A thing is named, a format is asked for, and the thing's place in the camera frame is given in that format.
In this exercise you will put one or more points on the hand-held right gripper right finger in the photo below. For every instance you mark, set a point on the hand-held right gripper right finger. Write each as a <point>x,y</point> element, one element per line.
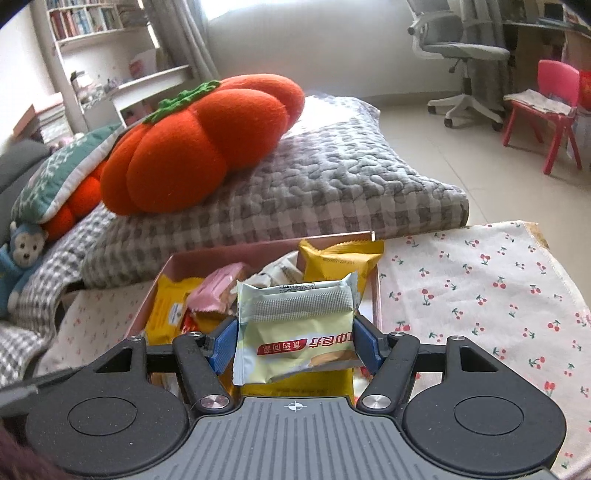
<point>367,344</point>

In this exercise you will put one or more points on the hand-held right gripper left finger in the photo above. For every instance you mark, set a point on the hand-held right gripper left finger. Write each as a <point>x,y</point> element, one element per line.
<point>224,344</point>

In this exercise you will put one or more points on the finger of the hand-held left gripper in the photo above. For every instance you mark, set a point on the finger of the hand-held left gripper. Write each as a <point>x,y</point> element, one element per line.
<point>27,392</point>

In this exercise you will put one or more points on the pink snack packet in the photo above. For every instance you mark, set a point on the pink snack packet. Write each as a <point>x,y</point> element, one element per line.
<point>217,288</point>

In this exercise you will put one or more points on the pale green snack packet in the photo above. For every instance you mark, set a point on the pale green snack packet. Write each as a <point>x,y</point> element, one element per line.
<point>291,323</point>

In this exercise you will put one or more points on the pink cardboard box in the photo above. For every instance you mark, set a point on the pink cardboard box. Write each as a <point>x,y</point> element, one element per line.
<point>147,295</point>

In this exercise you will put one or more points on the person's left forearm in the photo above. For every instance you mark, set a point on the person's left forearm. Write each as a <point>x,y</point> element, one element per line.
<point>18,452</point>

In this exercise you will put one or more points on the small red snack packet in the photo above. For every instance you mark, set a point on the small red snack packet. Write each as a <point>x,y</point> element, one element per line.
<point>190,323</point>

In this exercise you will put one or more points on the grey checkered blanket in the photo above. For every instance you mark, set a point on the grey checkered blanket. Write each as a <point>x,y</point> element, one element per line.
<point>41,286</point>

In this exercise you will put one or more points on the cherry print cloth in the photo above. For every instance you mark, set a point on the cherry print cloth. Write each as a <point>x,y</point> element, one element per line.
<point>485,295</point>

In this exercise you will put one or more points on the blue monkey plush toy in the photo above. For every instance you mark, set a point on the blue monkey plush toy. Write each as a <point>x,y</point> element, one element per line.
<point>21,263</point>

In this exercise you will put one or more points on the grey checkered pillow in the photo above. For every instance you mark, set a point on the grey checkered pillow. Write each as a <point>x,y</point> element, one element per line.
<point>332,194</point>

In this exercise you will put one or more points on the small orange pumpkin pillow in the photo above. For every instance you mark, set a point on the small orange pumpkin pillow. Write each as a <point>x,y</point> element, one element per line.
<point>74,203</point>

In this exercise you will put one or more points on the large orange pumpkin pillow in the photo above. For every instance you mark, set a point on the large orange pumpkin pillow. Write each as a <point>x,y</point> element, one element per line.
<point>198,143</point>

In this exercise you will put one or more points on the green and white cushion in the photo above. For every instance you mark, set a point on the green and white cushion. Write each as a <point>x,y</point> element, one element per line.
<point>60,175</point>

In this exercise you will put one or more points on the grey sofa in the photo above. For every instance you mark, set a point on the grey sofa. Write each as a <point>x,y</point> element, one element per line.
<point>18,166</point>

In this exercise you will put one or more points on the stack of books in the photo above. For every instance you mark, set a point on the stack of books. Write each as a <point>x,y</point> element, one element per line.
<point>41,117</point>

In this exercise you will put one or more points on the white bookshelf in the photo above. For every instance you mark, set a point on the white bookshelf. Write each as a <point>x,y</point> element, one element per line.
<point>129,78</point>

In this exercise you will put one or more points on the newspaper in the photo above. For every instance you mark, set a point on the newspaper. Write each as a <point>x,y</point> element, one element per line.
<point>540,101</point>

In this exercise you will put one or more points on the grey office chair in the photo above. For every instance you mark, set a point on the grey office chair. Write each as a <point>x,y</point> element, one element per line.
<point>461,50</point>

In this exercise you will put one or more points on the grey curtain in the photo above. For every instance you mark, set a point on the grey curtain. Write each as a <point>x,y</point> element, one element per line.
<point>184,37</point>

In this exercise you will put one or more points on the pink plastic child chair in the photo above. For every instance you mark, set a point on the pink plastic child chair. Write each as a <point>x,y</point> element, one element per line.
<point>554,83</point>

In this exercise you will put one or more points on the red bag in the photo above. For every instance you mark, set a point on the red bag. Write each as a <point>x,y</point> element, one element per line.
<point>585,90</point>

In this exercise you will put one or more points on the wooden desk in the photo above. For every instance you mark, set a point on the wooden desk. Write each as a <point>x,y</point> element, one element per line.
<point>540,37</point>

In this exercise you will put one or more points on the row of shelf books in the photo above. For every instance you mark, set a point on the row of shelf books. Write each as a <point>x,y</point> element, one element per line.
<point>83,21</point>

